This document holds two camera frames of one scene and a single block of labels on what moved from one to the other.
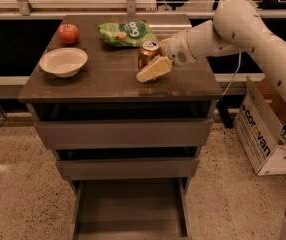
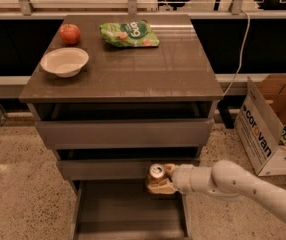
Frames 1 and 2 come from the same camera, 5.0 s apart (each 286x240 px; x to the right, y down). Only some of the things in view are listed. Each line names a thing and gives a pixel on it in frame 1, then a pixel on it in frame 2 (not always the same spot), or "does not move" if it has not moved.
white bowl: x=65 y=62 does not move
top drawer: x=118 y=125 does not move
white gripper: x=177 y=48 -> x=182 y=178
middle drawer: x=128 y=169 does not move
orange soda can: x=148 y=51 -> x=156 y=173
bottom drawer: x=130 y=209 does not move
